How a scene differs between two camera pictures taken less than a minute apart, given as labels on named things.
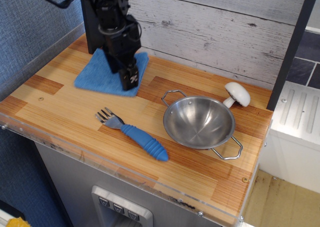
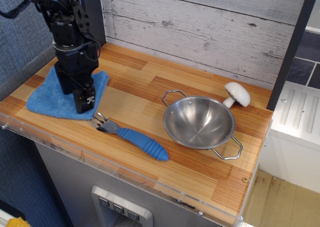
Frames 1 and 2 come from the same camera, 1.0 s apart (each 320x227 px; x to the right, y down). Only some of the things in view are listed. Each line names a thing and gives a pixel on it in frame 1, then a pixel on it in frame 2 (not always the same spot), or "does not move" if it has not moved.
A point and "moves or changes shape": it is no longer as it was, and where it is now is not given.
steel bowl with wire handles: x=201 y=122 does not move
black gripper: x=122 y=40 to x=74 y=63
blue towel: x=98 y=75 to x=48 y=99
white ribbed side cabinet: x=291 y=155 does not move
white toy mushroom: x=237 y=93 does not move
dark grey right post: x=309 y=3 does not move
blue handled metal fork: x=113 y=121 moves or changes shape
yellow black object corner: x=10 y=216 does not move
